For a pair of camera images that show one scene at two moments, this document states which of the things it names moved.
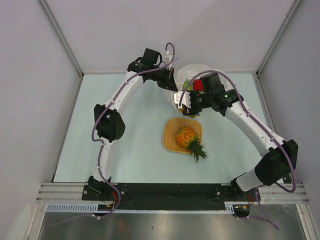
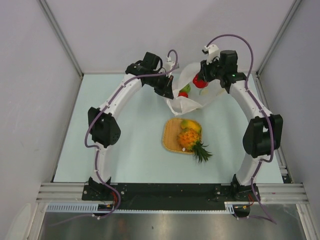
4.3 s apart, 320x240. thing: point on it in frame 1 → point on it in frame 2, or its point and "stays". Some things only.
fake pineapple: (187, 137) stays
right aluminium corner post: (294, 6) stays
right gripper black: (193, 110) → (205, 67)
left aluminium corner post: (49, 14) stays
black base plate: (168, 196) stays
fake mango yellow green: (192, 116) → (191, 124)
